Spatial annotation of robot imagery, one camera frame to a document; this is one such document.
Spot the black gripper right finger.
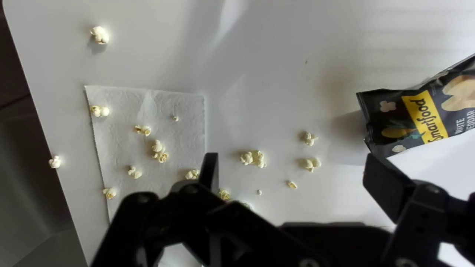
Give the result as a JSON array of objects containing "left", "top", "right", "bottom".
[{"left": 362, "top": 153, "right": 475, "bottom": 267}]

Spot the black Smartfood popcorn bag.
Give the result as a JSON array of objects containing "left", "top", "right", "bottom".
[{"left": 354, "top": 54, "right": 475, "bottom": 161}]

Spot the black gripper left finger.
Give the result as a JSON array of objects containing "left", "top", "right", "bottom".
[{"left": 90, "top": 152, "right": 317, "bottom": 267}]

